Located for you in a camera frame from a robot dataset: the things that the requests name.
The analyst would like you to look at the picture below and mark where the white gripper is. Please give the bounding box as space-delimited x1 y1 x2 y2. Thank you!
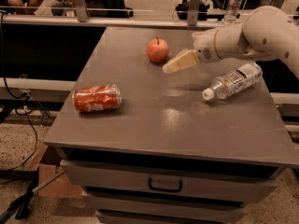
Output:
163 29 219 74

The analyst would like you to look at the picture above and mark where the red apple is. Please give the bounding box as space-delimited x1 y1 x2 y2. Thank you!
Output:
147 37 169 63

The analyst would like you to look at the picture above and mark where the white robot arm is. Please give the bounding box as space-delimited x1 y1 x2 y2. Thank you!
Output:
163 6 299 77

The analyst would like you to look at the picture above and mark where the crushed red coke can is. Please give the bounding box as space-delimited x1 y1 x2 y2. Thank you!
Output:
72 84 121 113

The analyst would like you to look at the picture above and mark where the black bag background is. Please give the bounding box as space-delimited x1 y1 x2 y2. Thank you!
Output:
175 0 210 21

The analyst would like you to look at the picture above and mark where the clear plastic water bottle lying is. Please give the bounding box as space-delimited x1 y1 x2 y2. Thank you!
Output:
202 63 263 101

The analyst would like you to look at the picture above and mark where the upright water bottle background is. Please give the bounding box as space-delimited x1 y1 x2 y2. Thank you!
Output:
222 0 243 24

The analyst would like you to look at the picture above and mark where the grey drawer cabinet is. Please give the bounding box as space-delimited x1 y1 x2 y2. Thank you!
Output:
46 28 299 224

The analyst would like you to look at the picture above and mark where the cardboard box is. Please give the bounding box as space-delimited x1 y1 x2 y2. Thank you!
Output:
30 144 82 199

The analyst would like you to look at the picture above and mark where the grey metal rail frame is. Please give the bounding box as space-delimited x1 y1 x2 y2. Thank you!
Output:
0 0 292 30

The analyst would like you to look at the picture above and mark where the black drawer handle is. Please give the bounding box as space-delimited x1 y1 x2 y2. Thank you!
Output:
148 177 183 193

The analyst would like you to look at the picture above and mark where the black cable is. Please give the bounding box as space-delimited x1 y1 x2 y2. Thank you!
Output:
0 11 39 173

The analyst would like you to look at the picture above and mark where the black handled floor tool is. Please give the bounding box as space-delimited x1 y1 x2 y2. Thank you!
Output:
0 171 64 224

